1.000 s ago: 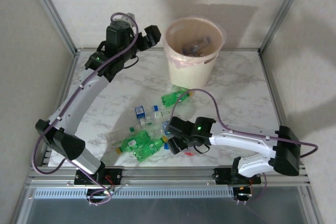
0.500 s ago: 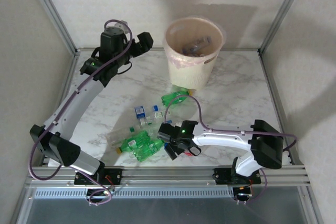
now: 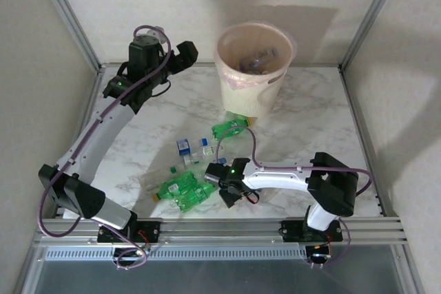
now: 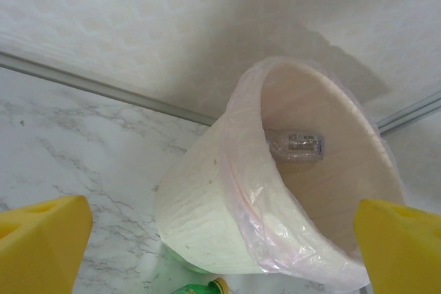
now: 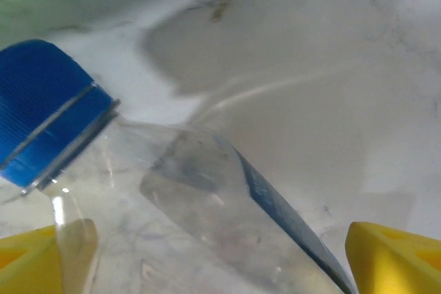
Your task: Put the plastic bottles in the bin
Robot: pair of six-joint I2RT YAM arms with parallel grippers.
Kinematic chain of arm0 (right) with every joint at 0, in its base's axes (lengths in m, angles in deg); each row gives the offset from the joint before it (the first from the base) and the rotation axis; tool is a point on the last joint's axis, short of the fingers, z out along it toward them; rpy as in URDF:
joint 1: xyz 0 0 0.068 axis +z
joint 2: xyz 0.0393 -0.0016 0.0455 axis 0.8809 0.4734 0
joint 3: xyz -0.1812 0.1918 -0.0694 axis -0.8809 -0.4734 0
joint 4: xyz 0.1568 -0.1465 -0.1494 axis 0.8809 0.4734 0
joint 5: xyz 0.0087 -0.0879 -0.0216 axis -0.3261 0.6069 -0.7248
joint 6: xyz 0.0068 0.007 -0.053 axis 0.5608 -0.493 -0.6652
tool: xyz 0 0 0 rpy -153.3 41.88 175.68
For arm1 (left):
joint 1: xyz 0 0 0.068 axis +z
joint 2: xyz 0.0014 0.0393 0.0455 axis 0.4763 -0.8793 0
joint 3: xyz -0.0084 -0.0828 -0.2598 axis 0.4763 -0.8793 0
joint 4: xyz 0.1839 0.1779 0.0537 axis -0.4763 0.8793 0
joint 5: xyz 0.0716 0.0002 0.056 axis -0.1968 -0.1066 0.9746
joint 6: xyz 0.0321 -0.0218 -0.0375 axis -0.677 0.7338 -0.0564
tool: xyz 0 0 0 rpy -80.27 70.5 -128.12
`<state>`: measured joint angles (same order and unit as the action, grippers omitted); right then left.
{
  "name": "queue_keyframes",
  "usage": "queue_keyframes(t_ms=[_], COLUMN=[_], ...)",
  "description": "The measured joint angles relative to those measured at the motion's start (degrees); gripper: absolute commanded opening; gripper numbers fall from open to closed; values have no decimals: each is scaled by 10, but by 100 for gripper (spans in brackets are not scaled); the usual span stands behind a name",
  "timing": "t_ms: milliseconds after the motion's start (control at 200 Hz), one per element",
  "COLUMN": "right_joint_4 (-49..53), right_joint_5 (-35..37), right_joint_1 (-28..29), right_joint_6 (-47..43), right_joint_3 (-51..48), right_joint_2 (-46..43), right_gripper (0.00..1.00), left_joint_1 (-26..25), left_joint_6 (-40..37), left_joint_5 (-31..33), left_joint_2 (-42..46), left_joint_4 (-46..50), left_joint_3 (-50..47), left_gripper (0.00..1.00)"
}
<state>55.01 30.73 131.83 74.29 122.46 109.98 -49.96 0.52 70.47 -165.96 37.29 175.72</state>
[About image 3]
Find slotted grey cable duct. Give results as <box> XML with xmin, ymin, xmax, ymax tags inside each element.
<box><xmin>44</xmin><ymin>247</ymin><xmax>311</xmax><ymax>261</ymax></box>

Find small clear bottle green label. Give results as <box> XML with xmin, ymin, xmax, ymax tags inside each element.
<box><xmin>182</xmin><ymin>154</ymin><xmax>204</xmax><ymax>168</ymax></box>

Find aluminium frame leg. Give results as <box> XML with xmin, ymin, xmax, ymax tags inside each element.
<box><xmin>13</xmin><ymin>244</ymin><xmax>48</xmax><ymax>294</ymax></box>
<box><xmin>392</xmin><ymin>244</ymin><xmax>427</xmax><ymax>294</ymax></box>

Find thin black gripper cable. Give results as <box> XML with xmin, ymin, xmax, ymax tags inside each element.
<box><xmin>240</xmin><ymin>190</ymin><xmax>260</xmax><ymax>205</ymax></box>
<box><xmin>151</xmin><ymin>79</ymin><xmax>172</xmax><ymax>98</ymax></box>

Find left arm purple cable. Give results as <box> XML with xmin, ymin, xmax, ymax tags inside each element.
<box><xmin>37</xmin><ymin>24</ymin><xmax>172</xmax><ymax>271</ymax></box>

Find pink plastic bin liner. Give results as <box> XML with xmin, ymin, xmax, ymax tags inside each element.
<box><xmin>212</xmin><ymin>20</ymin><xmax>298</xmax><ymax>92</ymax></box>

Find aluminium frame post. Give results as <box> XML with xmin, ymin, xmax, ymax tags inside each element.
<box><xmin>339</xmin><ymin>0</ymin><xmax>409</xmax><ymax>70</ymax></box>
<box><xmin>30</xmin><ymin>0</ymin><xmax>106</xmax><ymax>72</ymax></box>

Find aluminium table edge rail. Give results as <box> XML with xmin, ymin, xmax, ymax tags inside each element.
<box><xmin>99</xmin><ymin>62</ymin><xmax>342</xmax><ymax>69</ymax></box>
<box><xmin>339</xmin><ymin>66</ymin><xmax>397</xmax><ymax>219</ymax></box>
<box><xmin>77</xmin><ymin>65</ymin><xmax>106</xmax><ymax>140</ymax></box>

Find green soda bottle yellow cap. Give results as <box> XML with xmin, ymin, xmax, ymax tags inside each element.
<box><xmin>210</xmin><ymin>116</ymin><xmax>255</xmax><ymax>143</ymax></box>
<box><xmin>174</xmin><ymin>180</ymin><xmax>221</xmax><ymax>213</ymax></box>
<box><xmin>152</xmin><ymin>169</ymin><xmax>199</xmax><ymax>205</ymax></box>

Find cream plastic waste bin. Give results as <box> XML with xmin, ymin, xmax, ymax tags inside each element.
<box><xmin>213</xmin><ymin>21</ymin><xmax>298</xmax><ymax>118</ymax></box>

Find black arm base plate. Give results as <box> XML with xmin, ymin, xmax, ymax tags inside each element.
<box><xmin>281</xmin><ymin>220</ymin><xmax>345</xmax><ymax>242</ymax></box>
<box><xmin>97</xmin><ymin>220</ymin><xmax>162</xmax><ymax>244</ymax></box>

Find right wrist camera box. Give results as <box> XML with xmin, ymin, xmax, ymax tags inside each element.
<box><xmin>204</xmin><ymin>169</ymin><xmax>221</xmax><ymax>185</ymax></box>

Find clear bottle green white label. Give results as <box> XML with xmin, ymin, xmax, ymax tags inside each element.
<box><xmin>202</xmin><ymin>145</ymin><xmax>225</xmax><ymax>158</ymax></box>

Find wide aluminium mounting rail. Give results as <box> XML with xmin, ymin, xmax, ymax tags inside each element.
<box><xmin>34</xmin><ymin>217</ymin><xmax>409</xmax><ymax>247</ymax></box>

